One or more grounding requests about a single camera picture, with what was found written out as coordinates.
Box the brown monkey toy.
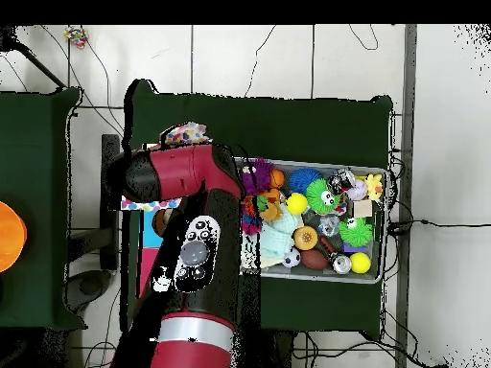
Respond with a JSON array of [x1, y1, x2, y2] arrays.
[[256, 197, 287, 223]]

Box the small orange basketball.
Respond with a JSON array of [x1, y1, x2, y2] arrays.
[[269, 168, 287, 190]]

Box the yellow ball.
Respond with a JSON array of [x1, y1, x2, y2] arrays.
[[286, 192, 309, 216], [349, 252, 373, 276]]

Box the small soccer ball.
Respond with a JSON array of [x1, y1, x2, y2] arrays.
[[282, 248, 302, 269]]

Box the small brown football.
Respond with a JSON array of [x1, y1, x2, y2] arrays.
[[300, 248, 330, 271]]

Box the wooden box with three holes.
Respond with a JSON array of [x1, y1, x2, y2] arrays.
[[137, 210, 169, 296]]

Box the shallow clear bin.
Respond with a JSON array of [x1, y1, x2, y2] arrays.
[[237, 156, 388, 285]]

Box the green covered side table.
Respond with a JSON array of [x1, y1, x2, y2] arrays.
[[0, 87, 82, 331]]

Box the green spiky ball with eyes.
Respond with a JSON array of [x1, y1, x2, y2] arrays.
[[305, 178, 341, 215]]

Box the light teal cloth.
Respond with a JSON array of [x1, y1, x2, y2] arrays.
[[245, 214, 302, 269]]

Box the orange bowl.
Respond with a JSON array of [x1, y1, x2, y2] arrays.
[[0, 200, 28, 273]]

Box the small colourful toy on floor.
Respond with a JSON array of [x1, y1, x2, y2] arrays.
[[63, 26, 89, 49]]

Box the purple spiky monster toy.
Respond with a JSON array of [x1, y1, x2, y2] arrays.
[[242, 157, 276, 196]]

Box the blue spiky ball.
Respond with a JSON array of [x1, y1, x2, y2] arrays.
[[289, 168, 322, 195]]

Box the dark green table cloth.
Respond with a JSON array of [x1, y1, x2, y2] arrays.
[[122, 79, 394, 338]]

